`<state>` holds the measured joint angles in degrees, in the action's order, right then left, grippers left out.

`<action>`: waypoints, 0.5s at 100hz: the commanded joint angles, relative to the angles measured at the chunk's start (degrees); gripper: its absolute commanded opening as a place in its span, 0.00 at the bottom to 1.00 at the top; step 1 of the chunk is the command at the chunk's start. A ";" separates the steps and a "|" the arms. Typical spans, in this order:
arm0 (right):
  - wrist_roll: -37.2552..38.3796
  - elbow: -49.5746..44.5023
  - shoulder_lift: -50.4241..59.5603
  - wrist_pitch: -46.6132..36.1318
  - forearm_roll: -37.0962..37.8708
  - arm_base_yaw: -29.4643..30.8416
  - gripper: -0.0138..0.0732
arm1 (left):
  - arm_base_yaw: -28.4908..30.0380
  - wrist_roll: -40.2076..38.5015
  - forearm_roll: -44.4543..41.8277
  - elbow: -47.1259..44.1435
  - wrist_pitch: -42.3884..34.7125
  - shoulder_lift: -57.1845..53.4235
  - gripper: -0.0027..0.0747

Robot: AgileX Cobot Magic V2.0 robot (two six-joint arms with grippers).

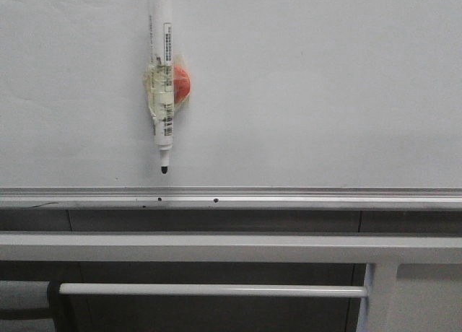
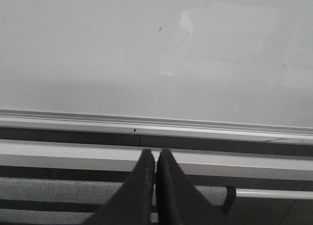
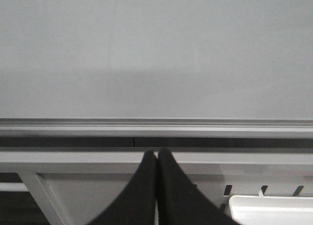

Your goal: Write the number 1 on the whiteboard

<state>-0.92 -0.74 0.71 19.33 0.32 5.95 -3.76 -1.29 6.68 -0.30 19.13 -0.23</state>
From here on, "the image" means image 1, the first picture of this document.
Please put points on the white marker with red magnet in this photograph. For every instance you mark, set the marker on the white marker with red magnet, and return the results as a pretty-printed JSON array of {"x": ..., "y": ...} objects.
[{"x": 159, "y": 77}]

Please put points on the white round metal rod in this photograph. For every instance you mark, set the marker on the white round metal rod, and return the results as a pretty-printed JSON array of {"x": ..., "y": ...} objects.
[{"x": 215, "y": 290}]

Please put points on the white metal stand crossbeam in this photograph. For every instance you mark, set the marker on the white metal stand crossbeam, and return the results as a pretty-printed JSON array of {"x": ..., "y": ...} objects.
[{"x": 383, "y": 255}]

